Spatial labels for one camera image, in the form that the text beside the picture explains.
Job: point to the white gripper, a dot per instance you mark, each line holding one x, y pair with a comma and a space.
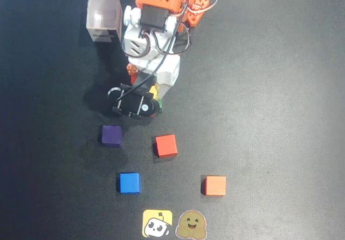
170, 75

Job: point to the yellow wooden cube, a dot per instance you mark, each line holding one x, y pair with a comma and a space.
154, 91

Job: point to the green wooden cube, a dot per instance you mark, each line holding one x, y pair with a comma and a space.
160, 104

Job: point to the purple wooden cube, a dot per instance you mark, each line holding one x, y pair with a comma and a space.
111, 135

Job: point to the red wooden cube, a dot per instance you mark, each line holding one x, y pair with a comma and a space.
166, 145

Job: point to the blue wooden cube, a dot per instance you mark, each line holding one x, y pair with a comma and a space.
130, 182

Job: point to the orange wooden cube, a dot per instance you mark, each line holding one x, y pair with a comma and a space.
214, 185

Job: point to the white open cardboard box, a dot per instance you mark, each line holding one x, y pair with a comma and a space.
103, 13

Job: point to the black table mat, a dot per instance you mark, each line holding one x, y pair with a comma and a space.
269, 116

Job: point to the yellow robot logo sticker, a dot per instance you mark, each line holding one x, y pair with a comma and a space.
157, 223

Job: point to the hugging face emoji sticker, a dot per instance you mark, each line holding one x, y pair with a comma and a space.
192, 224

